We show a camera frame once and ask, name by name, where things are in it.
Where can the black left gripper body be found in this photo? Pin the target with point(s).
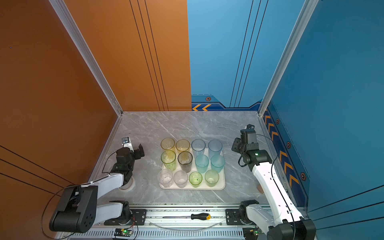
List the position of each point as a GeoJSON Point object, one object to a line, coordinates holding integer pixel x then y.
{"type": "Point", "coordinates": [135, 156]}

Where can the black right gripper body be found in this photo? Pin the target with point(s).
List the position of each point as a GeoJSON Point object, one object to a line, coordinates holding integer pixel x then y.
{"type": "Point", "coordinates": [237, 146]}

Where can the blue tall glass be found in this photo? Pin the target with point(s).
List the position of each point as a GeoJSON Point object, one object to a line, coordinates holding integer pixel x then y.
{"type": "Point", "coordinates": [215, 148]}

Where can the teal glass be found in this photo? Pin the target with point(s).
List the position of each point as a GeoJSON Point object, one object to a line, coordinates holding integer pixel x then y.
{"type": "Point", "coordinates": [202, 162]}
{"type": "Point", "coordinates": [217, 163]}

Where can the clear glass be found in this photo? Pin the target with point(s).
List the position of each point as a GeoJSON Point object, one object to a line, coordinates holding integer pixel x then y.
{"type": "Point", "coordinates": [165, 178]}
{"type": "Point", "coordinates": [181, 178]}

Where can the yellow ribbed glass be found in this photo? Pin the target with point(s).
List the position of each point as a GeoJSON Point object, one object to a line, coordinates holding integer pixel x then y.
{"type": "Point", "coordinates": [168, 144]}

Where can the pale green glass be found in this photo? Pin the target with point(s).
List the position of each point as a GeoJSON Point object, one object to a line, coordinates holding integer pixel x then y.
{"type": "Point", "coordinates": [212, 177]}

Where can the light blue glass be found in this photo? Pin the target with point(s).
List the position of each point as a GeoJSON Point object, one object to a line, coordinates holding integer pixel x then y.
{"type": "Point", "coordinates": [198, 147]}

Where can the yellow tall glass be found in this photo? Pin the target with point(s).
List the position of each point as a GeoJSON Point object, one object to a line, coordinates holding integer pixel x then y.
{"type": "Point", "coordinates": [182, 145]}

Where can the grey smoked glass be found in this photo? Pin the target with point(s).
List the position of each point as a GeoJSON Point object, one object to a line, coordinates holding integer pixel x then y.
{"type": "Point", "coordinates": [185, 160]}

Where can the green short glass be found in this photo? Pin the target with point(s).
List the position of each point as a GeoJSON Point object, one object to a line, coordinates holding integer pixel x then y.
{"type": "Point", "coordinates": [195, 179]}

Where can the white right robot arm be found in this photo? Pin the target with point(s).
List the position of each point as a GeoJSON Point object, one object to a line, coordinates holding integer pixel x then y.
{"type": "Point", "coordinates": [285, 222]}

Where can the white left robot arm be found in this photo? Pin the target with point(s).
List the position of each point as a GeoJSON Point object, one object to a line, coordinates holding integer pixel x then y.
{"type": "Point", "coordinates": [78, 209]}

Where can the cream rectangular tray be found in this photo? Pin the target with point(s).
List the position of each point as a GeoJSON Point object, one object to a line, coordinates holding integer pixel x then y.
{"type": "Point", "coordinates": [203, 186]}

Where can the tape roll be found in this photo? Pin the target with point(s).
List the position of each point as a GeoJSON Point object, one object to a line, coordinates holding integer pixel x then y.
{"type": "Point", "coordinates": [128, 186]}

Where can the brown bottle black cap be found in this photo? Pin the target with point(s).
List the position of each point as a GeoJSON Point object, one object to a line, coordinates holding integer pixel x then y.
{"type": "Point", "coordinates": [260, 189]}

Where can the left green circuit board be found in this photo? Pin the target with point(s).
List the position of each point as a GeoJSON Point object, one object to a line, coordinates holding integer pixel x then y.
{"type": "Point", "coordinates": [122, 234]}

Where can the green circuit board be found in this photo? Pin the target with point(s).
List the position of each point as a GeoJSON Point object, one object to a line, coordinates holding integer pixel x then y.
{"type": "Point", "coordinates": [122, 234]}
{"type": "Point", "coordinates": [252, 233]}

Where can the black yellow screwdriver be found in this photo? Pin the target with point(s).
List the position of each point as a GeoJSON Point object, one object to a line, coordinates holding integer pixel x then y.
{"type": "Point", "coordinates": [201, 216]}

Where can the right green circuit board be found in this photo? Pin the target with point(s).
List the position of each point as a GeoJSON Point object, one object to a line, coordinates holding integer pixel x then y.
{"type": "Point", "coordinates": [252, 233]}

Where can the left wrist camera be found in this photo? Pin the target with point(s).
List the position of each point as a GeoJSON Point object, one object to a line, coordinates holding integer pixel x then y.
{"type": "Point", "coordinates": [126, 143]}

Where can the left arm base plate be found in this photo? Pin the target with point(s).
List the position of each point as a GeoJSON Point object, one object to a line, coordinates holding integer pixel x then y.
{"type": "Point", "coordinates": [137, 217]}

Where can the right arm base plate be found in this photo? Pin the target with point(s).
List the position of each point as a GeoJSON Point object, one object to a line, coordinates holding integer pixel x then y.
{"type": "Point", "coordinates": [231, 216]}

